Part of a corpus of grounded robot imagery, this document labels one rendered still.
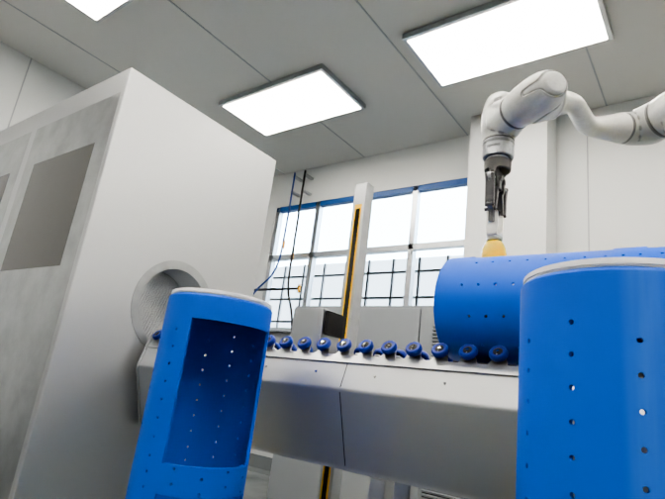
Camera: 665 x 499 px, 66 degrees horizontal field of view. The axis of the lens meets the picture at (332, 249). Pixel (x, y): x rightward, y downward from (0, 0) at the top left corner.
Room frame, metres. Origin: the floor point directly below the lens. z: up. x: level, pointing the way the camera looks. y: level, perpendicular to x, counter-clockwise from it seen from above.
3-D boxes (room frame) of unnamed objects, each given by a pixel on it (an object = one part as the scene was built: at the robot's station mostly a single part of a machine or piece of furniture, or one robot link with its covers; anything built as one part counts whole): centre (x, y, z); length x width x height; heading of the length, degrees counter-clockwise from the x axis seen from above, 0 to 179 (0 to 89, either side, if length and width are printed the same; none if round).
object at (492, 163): (1.33, -0.44, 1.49); 0.08 x 0.07 x 0.09; 142
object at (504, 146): (1.33, -0.44, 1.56); 0.09 x 0.09 x 0.06
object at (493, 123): (1.32, -0.45, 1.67); 0.13 x 0.11 x 0.16; 15
